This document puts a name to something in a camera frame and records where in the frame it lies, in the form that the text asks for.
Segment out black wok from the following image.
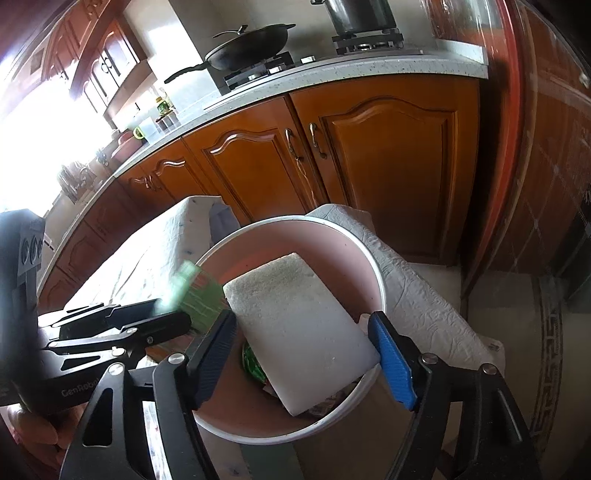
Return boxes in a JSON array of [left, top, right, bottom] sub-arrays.
[[164, 23, 296, 85]]

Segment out window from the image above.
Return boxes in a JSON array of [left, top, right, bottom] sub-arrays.
[[0, 78, 116, 213]]

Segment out wooden wall cabinets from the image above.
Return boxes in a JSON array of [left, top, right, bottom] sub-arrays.
[[28, 0, 155, 116]]

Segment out person's left hand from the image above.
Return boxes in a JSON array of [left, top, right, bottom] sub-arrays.
[[7, 404, 70, 462]]

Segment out steel pot with lid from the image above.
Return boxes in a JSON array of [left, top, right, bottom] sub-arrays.
[[310, 0, 398, 37]]

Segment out white printed tablecloth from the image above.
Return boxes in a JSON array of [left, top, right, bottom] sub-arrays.
[[62, 196, 296, 480]]

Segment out green striped wrapper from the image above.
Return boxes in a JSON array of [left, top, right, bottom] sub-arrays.
[[242, 344, 269, 385]]

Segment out pink pot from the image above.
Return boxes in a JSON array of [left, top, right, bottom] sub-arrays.
[[117, 131, 142, 154]]

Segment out dish rack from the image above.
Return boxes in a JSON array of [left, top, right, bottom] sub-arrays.
[[58, 159, 99, 202]]

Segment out wooden base cabinets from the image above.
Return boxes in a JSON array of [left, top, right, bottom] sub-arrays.
[[37, 76, 481, 315]]

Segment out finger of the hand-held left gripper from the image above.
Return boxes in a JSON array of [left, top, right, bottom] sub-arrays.
[[46, 311, 192, 357], [59, 298, 161, 340]]

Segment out white quilted cloth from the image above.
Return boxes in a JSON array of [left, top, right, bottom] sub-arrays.
[[307, 203, 506, 384]]

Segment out grey stone countertop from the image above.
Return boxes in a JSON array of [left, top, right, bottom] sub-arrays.
[[37, 39, 489, 278]]

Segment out green snack packet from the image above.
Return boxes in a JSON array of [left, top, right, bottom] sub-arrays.
[[172, 261, 228, 334]]

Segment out white foam block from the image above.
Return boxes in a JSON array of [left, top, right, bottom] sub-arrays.
[[223, 251, 382, 416]]

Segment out gas stove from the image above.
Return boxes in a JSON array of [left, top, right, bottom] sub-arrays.
[[224, 28, 423, 90]]

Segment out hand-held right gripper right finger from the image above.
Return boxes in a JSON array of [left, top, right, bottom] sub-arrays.
[[369, 311, 543, 480]]

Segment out white plastic bucket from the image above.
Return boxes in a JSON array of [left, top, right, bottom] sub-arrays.
[[187, 215, 389, 446]]

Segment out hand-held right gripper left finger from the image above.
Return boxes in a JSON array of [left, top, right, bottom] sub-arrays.
[[58, 309, 238, 480]]

